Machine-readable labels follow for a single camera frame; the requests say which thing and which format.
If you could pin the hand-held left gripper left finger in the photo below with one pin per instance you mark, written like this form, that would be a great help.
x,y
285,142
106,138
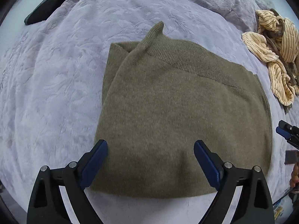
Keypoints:
x,y
93,163

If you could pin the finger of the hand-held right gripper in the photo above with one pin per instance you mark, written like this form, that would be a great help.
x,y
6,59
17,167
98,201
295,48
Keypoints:
x,y
288,133

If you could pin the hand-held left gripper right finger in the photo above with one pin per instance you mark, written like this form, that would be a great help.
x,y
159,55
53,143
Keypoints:
x,y
208,163

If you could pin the olive brown knit sweater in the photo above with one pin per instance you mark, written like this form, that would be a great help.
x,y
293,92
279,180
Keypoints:
x,y
177,112

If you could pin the person's right hand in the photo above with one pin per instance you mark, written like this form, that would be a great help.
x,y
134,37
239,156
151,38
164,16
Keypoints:
x,y
294,175

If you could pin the beige striped garment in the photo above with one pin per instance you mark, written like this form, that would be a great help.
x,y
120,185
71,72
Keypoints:
x,y
280,51

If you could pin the lavender embossed blanket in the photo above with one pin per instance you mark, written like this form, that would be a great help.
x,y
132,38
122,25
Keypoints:
x,y
56,79

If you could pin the black cushion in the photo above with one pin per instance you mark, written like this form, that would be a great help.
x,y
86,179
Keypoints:
x,y
46,7

